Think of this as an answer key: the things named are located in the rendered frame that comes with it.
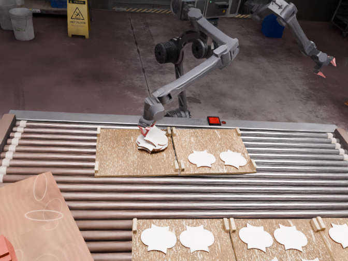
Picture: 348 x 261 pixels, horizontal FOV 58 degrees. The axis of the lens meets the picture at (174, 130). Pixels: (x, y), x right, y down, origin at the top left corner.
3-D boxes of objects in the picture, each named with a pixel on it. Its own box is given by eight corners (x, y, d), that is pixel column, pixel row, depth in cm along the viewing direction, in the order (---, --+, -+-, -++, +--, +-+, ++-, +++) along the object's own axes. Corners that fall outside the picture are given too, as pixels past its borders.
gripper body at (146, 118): (158, 116, 164) (159, 105, 159) (149, 127, 156) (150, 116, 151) (147, 112, 165) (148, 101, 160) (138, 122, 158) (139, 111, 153)
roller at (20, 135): (13, 136, 170) (11, 129, 167) (337, 147, 200) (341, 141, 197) (10, 142, 166) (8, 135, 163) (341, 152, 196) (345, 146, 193)
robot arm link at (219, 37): (245, 55, 163) (244, 40, 155) (224, 69, 162) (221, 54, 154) (199, 20, 191) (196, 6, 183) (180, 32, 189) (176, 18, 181)
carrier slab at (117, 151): (97, 130, 176) (97, 128, 175) (169, 131, 184) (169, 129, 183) (94, 177, 149) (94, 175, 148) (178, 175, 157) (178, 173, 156)
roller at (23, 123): (18, 125, 178) (16, 118, 174) (330, 136, 208) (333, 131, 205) (16, 130, 174) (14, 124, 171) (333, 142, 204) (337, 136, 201)
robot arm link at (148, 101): (153, 94, 155) (142, 96, 152) (159, 102, 151) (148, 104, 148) (151, 105, 159) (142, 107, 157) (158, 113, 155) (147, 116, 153)
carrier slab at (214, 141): (170, 131, 184) (171, 129, 183) (236, 131, 192) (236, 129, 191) (180, 175, 158) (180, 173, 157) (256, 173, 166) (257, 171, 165)
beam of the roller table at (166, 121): (11, 117, 185) (9, 109, 181) (331, 130, 217) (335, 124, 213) (7, 126, 178) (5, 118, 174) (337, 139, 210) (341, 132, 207)
